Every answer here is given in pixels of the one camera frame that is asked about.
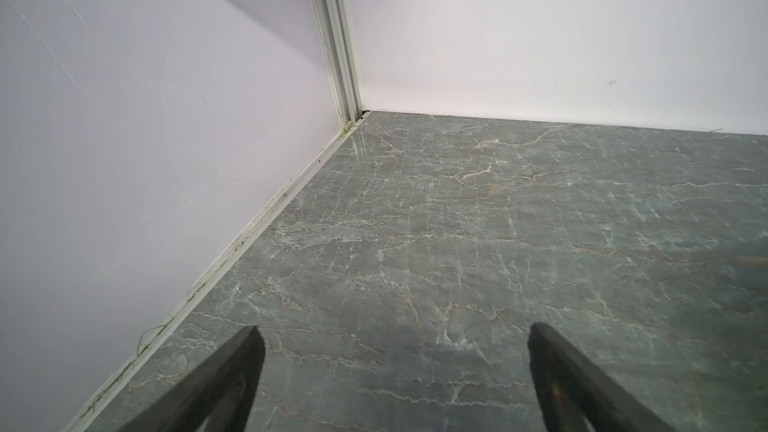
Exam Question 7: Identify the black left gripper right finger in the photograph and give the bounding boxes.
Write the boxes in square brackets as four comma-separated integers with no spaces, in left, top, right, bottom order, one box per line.
[528,322,674,431]

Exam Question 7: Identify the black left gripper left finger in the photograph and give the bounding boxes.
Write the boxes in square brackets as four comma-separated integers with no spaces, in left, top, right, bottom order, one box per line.
[121,326,266,431]

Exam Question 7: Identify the aluminium corner frame post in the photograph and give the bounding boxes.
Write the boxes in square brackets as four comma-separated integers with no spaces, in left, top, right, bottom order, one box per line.
[312,0,364,133]

